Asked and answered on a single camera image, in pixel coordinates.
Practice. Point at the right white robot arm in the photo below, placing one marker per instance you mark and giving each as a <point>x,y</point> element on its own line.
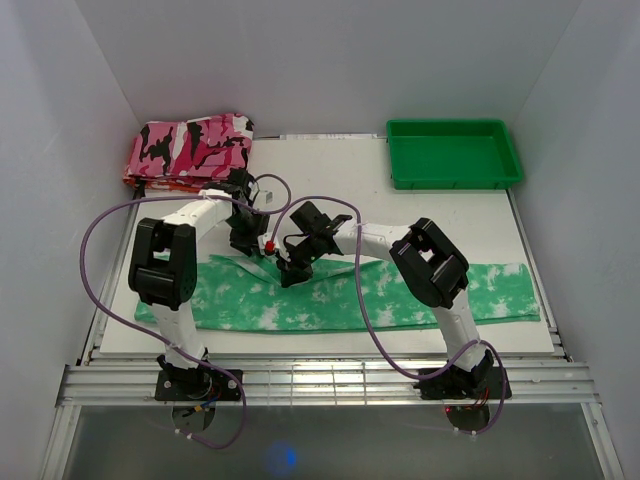
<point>432,268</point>

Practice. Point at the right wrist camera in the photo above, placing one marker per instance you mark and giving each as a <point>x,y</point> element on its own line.
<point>268,244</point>

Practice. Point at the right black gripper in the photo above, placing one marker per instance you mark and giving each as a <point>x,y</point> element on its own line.
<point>292,271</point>

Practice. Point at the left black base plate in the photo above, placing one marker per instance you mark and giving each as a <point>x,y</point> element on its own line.
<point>195,385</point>

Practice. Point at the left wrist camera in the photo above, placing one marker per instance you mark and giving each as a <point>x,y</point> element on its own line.
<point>261,198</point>

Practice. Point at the orange folded garment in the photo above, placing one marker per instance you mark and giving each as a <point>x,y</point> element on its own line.
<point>183,184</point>

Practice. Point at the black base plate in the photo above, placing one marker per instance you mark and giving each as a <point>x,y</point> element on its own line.
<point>195,385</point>
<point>430,387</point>

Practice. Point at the aluminium frame rail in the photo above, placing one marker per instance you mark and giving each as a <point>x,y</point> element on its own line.
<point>323,383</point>

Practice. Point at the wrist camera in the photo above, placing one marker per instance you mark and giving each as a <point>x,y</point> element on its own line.
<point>261,198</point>
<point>268,244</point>

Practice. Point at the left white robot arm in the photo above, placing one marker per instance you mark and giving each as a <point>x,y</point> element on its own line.
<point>163,268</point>

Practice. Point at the white paper strip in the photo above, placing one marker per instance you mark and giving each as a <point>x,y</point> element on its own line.
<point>331,136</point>

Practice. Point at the green tie-dye trousers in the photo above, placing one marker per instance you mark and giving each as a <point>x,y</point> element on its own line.
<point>245,295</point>

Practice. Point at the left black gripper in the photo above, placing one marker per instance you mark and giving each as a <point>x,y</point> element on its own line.
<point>246,243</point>

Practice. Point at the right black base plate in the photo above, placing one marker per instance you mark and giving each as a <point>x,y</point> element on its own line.
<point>430,387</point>

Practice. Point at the pink camouflage folded trousers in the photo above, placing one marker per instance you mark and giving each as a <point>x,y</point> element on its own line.
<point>211,147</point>

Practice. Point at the green plastic tray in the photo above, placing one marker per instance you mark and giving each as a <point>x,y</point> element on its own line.
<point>452,154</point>

